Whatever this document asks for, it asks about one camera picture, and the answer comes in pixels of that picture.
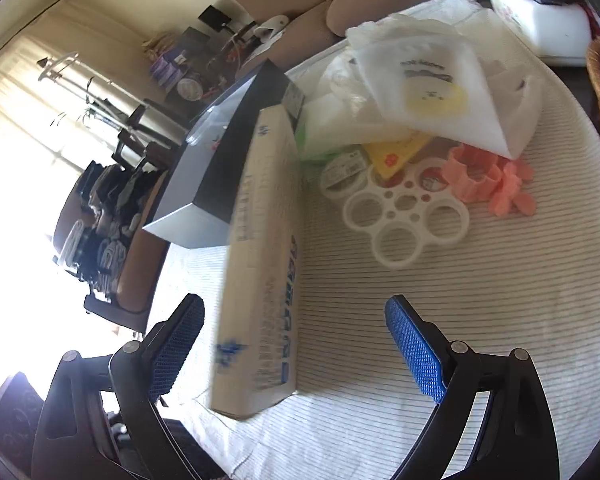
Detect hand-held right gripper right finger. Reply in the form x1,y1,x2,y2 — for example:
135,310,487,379
384,295,561,480

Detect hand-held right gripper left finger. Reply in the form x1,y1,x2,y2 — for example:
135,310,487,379
30,292,206,480

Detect beige long carton box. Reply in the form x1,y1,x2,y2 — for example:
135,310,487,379
210,105,303,421

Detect black storage box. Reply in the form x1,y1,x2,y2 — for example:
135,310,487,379
142,59,306,251

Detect brown armchair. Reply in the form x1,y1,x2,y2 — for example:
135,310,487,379
52,170,172,332

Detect pile of clothes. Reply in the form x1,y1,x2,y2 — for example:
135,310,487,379
55,160,148,306

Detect pink flower cutter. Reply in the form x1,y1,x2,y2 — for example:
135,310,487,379
441,142,507,204

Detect dark patterned cushion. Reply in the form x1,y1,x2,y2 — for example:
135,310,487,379
0,372,46,466

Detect pink flower mould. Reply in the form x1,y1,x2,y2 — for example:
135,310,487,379
490,157,537,218

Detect white tape roll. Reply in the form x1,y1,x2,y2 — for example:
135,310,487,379
320,146,370,202

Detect yellow packet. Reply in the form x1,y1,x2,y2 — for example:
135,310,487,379
362,130,433,181

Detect green plastic piece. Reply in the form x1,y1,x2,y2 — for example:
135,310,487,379
294,125,341,163

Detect dark wooden chair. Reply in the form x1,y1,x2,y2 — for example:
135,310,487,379
112,105,191,171

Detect translucent plastic bag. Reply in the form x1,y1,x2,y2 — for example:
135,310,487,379
302,52,548,161

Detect round tin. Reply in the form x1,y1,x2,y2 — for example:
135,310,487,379
176,77,204,101

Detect purple tissue packs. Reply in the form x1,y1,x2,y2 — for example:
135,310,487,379
150,50,188,86

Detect white plastic bag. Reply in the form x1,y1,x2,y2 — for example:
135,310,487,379
345,14,531,158

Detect white coat rack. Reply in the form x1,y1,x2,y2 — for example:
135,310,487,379
36,50,146,131

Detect black speaker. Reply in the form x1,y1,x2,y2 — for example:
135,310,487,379
198,5,232,31

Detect white neck massager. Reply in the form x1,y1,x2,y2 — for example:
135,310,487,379
257,15,288,43

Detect brown sofa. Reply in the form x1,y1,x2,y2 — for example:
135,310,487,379
227,0,486,68

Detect white tissue box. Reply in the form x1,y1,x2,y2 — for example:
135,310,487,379
482,0,593,58

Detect white plastic ring holder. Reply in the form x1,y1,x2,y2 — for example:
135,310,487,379
342,157,471,268

